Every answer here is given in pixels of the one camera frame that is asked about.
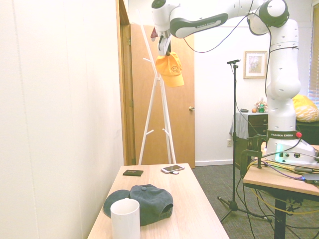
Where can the black stereo camera bar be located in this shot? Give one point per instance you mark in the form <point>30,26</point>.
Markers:
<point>233,61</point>

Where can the window blinds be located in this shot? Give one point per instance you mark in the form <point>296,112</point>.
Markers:
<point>314,49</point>

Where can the small black bowl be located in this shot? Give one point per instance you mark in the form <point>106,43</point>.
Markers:
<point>244,110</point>

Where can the black microphone stand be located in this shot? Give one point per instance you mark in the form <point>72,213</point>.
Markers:
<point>234,124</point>

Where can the grey cloth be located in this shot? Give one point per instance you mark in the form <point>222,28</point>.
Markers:
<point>239,124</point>

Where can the framed wall picture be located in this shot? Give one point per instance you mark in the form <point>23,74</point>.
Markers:
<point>255,64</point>

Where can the small orange fruit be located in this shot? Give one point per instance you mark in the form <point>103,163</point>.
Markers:
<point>254,110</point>

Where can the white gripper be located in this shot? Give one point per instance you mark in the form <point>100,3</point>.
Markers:
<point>164,46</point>

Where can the white coat rack stand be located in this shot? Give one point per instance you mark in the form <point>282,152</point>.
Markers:
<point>159,82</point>

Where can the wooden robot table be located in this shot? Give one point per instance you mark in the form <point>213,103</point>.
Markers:
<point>269,180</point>

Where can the red emergency stop button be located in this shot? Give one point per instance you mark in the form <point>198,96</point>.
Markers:
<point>298,135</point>

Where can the dark wooden dresser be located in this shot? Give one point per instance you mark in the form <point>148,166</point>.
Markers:
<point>256,122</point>

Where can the wooden door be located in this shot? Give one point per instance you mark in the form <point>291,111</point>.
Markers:
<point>184,112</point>

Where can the wooden door frame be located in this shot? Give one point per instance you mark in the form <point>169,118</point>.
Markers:
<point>124,99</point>

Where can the yellow smiley baseball cap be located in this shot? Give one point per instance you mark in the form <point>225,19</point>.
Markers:
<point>172,72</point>

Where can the brass door knob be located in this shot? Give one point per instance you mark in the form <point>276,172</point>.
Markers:
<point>191,108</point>

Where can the brass door hinge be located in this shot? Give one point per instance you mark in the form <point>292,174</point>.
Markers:
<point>131,103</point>
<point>129,41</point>

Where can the yellow patterned pillow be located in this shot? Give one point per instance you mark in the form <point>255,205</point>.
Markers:
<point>305,109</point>

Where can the white ceramic mug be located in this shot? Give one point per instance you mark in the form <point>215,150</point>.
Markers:
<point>124,219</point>

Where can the white wall outlet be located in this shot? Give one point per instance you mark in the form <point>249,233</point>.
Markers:
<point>229,143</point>

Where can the navy blue baseball cap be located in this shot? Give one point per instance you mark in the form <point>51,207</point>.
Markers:
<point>149,201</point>

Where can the black electronics box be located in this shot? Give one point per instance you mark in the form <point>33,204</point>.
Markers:
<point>311,178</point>

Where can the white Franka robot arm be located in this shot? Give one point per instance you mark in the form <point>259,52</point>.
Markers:
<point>281,82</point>

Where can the black metal table clamp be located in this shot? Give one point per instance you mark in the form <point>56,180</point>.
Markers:
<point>251,149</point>

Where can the white smartphone black screen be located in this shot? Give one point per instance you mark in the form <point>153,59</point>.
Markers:
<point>173,168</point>

